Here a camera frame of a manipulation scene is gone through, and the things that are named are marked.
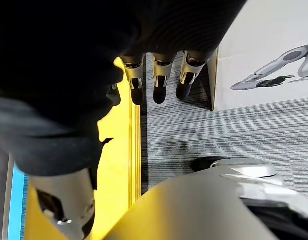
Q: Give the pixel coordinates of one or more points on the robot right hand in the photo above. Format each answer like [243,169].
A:
[69,50]

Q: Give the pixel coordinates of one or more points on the yellow shelf board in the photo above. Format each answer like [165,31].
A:
[119,150]

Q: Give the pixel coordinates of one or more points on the dark robot foot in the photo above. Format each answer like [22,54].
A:
[202,163]

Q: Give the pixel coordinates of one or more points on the silver robot leg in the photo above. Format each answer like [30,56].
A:
[184,210]

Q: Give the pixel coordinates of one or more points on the white box with robot print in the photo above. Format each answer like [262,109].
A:
[266,32]

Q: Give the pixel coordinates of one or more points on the blue shelf post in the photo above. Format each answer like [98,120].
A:
[17,200]

